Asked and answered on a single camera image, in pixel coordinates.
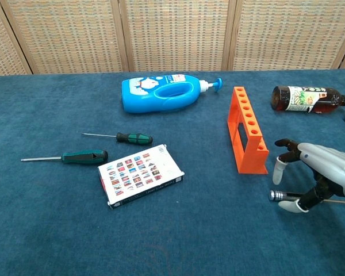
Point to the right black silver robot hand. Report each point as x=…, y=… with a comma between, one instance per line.
x=330, y=164

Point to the black silver precision screwdriver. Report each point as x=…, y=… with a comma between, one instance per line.
x=279, y=195

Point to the thick green black screwdriver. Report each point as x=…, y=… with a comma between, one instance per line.
x=83, y=157

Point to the woven bamboo folding screen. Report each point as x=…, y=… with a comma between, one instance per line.
x=172, y=34

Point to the dark brown labelled bottle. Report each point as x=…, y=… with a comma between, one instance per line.
x=327, y=100

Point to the white box with picture grid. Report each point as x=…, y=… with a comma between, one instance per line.
x=138, y=175

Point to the blue carpet table cover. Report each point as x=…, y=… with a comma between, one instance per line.
x=74, y=230

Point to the thin green black screwdriver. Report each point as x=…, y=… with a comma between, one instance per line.
x=135, y=138

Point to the orange rack with holes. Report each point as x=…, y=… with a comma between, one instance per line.
x=253, y=161

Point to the blue pump detergent bottle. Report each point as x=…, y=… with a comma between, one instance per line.
x=141, y=100

